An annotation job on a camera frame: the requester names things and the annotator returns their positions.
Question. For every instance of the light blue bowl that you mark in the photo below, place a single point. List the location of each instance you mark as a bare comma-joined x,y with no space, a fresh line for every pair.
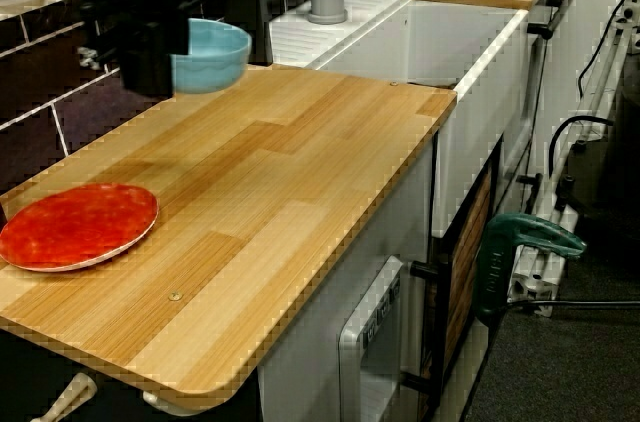
215,67

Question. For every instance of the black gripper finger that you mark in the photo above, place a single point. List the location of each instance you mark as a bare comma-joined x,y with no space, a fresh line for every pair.
181,39
147,67

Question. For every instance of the dark tile backsplash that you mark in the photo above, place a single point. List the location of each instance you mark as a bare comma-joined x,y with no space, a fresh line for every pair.
30,142

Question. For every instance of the silver aluminium frame rail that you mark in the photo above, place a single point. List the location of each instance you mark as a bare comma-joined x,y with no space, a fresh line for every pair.
530,287

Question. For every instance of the white toy sink unit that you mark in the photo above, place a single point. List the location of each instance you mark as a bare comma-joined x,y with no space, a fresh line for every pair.
475,142

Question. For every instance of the green clamp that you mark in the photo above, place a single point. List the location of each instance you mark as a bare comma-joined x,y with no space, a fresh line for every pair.
492,282

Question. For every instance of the white metal stand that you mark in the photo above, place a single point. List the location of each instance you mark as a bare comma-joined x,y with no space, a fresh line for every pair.
612,57

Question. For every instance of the white toy dishwasher door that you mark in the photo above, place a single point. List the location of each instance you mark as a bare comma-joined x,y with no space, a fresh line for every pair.
370,342

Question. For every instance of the white oven door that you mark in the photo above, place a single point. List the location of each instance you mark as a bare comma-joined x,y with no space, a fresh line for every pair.
520,117

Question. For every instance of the white bracket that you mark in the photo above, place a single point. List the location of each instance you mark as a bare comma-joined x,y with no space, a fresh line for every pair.
170,404

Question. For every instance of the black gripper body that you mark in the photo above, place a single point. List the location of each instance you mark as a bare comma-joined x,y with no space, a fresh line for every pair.
135,7

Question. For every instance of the black metal rack frame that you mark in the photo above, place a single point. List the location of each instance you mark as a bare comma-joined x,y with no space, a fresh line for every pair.
440,332

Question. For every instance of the white toy kitchen cabinet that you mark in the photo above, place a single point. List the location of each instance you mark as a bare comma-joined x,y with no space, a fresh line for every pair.
310,352

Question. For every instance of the wooden slat crate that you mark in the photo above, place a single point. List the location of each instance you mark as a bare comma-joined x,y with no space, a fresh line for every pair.
467,252

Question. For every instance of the red plate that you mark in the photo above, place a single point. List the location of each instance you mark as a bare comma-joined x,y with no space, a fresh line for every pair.
75,227

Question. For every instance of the dark grey post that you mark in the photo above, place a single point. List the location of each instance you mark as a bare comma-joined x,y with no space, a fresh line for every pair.
250,7

